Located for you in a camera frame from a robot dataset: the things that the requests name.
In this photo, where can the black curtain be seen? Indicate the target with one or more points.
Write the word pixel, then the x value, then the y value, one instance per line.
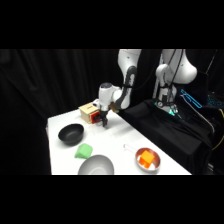
pixel 36 83

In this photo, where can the blue-lit bar device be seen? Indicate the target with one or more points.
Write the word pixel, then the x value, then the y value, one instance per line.
pixel 191 98

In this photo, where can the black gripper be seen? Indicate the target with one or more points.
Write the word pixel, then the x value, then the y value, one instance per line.
pixel 103 109

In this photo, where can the light wooden drawer box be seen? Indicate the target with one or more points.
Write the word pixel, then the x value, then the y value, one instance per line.
pixel 86 111

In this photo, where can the orange block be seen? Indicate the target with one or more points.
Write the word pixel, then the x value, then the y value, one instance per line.
pixel 146 157

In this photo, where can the grey metal bowl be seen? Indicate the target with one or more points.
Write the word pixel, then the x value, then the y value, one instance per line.
pixel 96 165

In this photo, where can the green sponge block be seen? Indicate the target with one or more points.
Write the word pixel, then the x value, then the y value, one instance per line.
pixel 83 151

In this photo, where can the black bowl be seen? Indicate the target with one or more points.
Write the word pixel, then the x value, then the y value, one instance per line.
pixel 71 133

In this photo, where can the wooden drawer with red front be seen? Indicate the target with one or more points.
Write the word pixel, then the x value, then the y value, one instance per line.
pixel 96 118

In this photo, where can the black cloth-covered robot stand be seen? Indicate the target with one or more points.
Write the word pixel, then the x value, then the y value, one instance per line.
pixel 166 133

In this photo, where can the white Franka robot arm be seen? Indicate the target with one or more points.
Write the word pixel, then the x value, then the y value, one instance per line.
pixel 110 92

